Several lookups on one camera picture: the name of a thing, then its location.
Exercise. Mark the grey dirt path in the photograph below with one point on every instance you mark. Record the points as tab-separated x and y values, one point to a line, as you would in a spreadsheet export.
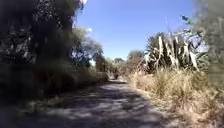
110	103

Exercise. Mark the spiky flax plant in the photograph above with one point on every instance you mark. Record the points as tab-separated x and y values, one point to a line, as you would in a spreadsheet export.
173	51

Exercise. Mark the dry yellow grass verge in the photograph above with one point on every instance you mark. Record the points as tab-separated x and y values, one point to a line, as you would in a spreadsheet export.
173	86

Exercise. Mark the tall dark trees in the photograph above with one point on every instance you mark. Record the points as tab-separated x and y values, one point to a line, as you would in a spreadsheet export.
36	36

